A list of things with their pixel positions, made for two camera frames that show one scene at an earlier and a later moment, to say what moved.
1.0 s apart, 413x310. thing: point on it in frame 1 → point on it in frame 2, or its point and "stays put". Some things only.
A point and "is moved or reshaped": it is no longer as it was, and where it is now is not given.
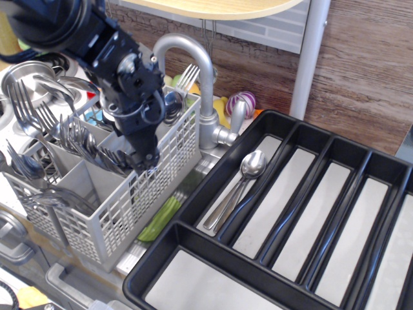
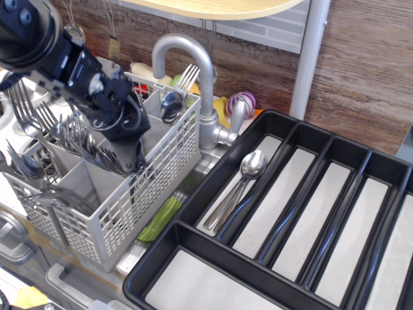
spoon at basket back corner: x=175 y=104 stays put
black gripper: x=131 y=82 → x=109 y=103
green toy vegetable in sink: x=149 y=234 stays put
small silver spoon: x=121 y=157 is moved or reshaped
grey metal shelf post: x=316 y=20 stays put
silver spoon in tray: x=253 y=166 stays put
